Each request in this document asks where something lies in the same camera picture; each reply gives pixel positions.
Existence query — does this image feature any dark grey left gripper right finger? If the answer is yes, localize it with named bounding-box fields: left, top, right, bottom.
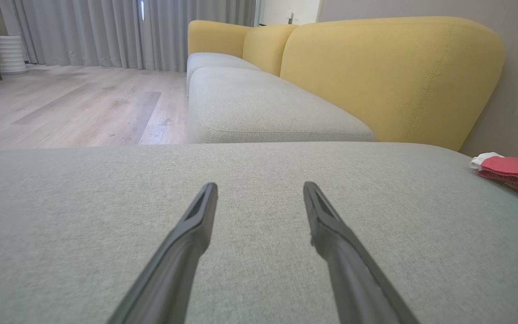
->
left=303, top=181, right=421, bottom=324

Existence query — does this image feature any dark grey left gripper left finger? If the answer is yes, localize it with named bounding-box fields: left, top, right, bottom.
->
left=106, top=182, right=219, bottom=324

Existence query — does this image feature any red and white shirt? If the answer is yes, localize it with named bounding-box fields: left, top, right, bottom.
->
left=469, top=152, right=518, bottom=208

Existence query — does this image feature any large grey sofa chaise cushion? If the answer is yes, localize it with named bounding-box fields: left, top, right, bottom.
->
left=0, top=142, right=518, bottom=324

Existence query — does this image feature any large yellow sofa backrest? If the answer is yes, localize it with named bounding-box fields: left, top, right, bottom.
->
left=280, top=16, right=506, bottom=152

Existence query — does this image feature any narrow grey sofa seat cushion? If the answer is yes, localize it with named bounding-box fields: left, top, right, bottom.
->
left=186, top=52, right=264, bottom=95

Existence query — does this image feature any yellow sofa end armrest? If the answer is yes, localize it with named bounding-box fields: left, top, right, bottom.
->
left=188, top=19, right=254, bottom=58

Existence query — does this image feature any small yellow sofa backrest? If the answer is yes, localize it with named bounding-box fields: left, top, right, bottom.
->
left=242, top=24, right=299, bottom=77

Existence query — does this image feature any grey pleated curtain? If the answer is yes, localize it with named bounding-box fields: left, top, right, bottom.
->
left=0, top=0, right=258, bottom=72

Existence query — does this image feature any white ribbed plant pot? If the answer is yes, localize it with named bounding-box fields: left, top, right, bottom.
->
left=0, top=35, right=28, bottom=75

